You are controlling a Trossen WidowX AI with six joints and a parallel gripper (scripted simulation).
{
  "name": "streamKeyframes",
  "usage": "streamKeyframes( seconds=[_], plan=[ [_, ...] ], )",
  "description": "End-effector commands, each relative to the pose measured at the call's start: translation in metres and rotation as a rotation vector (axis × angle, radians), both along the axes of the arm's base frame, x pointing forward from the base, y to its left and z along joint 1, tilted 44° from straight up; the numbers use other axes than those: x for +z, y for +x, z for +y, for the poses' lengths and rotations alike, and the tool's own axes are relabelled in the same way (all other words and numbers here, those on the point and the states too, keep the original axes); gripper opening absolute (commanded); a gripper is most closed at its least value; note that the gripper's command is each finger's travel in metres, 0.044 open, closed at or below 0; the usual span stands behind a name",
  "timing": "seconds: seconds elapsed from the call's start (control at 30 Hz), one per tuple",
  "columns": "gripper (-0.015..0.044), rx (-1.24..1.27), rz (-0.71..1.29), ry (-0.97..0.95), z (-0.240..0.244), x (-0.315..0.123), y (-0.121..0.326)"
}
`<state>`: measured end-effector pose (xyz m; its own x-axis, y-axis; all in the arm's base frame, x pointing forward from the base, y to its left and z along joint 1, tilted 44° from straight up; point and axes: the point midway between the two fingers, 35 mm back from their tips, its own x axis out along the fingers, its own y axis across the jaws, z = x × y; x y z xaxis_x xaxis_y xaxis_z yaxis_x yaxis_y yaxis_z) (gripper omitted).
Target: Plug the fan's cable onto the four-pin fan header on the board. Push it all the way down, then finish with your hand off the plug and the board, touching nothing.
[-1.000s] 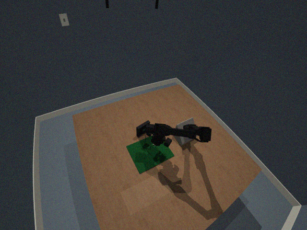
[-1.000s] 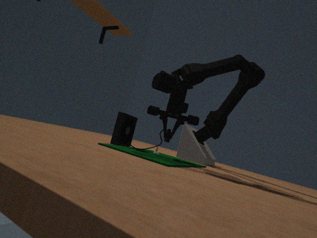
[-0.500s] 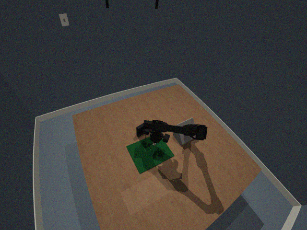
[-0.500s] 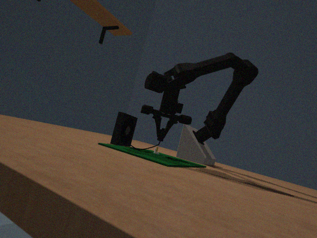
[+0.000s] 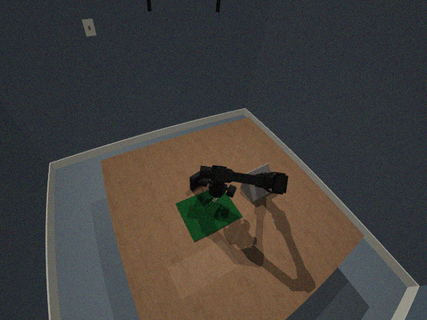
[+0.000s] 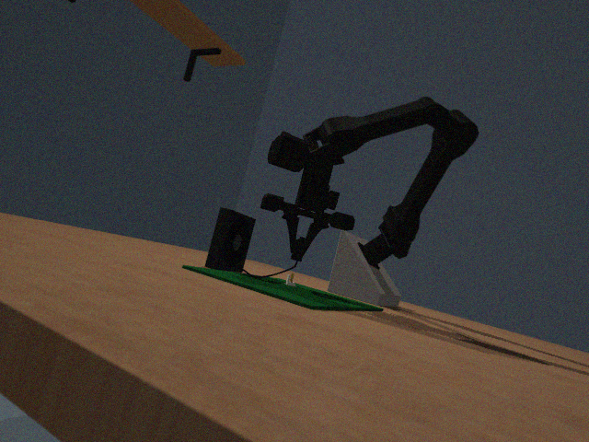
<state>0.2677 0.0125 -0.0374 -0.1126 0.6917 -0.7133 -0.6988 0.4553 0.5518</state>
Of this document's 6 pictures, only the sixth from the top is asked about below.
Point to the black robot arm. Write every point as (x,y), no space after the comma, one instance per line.
(454,133)

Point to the green circuit board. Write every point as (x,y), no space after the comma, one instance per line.
(286,290)

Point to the black cable with plug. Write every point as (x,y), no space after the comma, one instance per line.
(297,255)

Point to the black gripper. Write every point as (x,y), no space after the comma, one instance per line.
(338,220)

